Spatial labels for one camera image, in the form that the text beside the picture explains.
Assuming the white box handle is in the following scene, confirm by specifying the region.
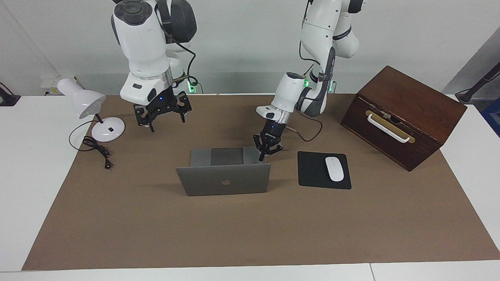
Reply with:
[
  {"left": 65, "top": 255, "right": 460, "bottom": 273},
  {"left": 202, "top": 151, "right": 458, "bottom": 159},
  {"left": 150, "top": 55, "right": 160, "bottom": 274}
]
[{"left": 367, "top": 114, "right": 411, "bottom": 143}]

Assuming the white wall power strip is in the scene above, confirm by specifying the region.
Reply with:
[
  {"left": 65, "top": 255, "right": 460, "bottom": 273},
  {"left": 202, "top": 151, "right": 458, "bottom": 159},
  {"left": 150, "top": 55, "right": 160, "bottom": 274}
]
[{"left": 40, "top": 76, "right": 67, "bottom": 96}]

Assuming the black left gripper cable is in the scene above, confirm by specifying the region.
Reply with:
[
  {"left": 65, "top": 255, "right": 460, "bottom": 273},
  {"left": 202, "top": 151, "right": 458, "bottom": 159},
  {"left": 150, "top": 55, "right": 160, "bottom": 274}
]
[{"left": 285, "top": 43, "right": 323, "bottom": 142}]

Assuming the black lamp power cable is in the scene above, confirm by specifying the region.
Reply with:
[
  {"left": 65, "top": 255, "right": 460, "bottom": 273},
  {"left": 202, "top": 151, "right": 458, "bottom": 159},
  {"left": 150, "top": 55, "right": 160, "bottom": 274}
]
[{"left": 69, "top": 120, "right": 113, "bottom": 170}]

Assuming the white computer mouse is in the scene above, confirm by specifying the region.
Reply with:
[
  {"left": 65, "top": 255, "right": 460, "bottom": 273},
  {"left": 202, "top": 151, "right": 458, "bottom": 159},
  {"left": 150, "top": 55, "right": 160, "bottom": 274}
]
[{"left": 325, "top": 157, "right": 345, "bottom": 182}]

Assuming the silver grey laptop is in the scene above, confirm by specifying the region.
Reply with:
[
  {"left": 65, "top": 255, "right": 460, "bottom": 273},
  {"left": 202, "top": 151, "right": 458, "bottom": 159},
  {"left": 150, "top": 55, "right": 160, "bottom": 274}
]
[{"left": 175, "top": 146, "right": 271, "bottom": 197}]

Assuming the black clamp object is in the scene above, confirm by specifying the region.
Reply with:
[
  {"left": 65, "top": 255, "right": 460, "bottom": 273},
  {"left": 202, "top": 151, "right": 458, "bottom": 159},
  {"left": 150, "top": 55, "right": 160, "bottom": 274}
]
[{"left": 0, "top": 82, "right": 21, "bottom": 107}]

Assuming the dark brown wooden box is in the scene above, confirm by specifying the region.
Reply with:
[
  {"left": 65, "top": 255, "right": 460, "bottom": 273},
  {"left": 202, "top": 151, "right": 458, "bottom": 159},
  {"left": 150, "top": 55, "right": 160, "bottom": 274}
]
[{"left": 340, "top": 65, "right": 468, "bottom": 172}]

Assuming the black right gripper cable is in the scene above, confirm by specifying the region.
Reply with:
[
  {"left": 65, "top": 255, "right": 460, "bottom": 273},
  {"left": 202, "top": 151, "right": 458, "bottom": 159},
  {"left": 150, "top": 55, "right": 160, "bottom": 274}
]
[{"left": 158, "top": 12, "right": 198, "bottom": 88}]

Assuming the black stand with pole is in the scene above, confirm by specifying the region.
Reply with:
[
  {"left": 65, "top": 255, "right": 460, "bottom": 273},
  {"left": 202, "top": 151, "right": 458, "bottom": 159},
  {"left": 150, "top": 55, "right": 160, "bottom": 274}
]
[{"left": 455, "top": 62, "right": 500, "bottom": 104}]

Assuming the large brown table mat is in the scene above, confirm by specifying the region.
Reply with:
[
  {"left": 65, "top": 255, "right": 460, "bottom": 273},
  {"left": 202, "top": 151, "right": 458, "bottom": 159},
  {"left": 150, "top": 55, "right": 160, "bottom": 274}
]
[{"left": 21, "top": 94, "right": 500, "bottom": 271}]

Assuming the white desk lamp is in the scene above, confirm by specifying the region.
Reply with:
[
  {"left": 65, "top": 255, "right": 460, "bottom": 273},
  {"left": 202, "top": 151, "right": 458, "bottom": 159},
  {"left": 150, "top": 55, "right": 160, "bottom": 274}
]
[{"left": 57, "top": 78, "right": 126, "bottom": 143}]

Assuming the brass handle plate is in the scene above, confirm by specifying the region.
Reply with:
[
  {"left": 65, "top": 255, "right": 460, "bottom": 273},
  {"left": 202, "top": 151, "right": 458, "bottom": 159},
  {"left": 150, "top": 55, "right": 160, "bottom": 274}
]
[{"left": 365, "top": 110, "right": 416, "bottom": 144}]

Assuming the black mouse pad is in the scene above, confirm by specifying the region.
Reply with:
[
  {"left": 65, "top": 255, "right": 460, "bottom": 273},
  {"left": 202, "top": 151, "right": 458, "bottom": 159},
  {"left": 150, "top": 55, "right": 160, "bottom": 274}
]
[{"left": 297, "top": 151, "right": 352, "bottom": 190}]

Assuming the blue crate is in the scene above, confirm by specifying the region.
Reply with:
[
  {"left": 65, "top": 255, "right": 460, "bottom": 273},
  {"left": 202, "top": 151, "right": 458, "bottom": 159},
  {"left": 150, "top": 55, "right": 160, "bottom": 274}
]
[{"left": 481, "top": 98, "right": 500, "bottom": 137}]

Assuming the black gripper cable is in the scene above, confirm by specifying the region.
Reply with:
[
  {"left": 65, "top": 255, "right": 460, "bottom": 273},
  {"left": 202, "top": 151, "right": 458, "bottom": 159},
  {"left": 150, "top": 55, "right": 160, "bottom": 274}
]
[
  {"left": 158, "top": 12, "right": 198, "bottom": 88},
  {"left": 285, "top": 43, "right": 323, "bottom": 142}
]

